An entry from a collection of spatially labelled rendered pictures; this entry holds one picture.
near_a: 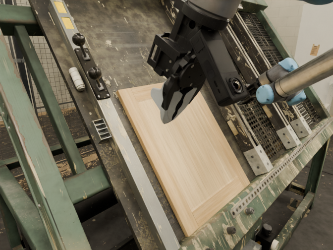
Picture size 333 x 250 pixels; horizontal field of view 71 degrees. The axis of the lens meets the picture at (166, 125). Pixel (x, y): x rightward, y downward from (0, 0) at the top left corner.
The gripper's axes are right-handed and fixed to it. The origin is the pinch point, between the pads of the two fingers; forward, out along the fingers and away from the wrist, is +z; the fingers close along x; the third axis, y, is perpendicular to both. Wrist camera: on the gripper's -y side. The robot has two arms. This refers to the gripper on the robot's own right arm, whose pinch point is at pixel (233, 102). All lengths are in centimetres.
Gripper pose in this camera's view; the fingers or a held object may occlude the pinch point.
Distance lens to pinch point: 131.4
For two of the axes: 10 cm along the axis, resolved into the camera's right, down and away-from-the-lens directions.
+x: 4.5, 8.8, -1.6
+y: -7.1, 2.4, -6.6
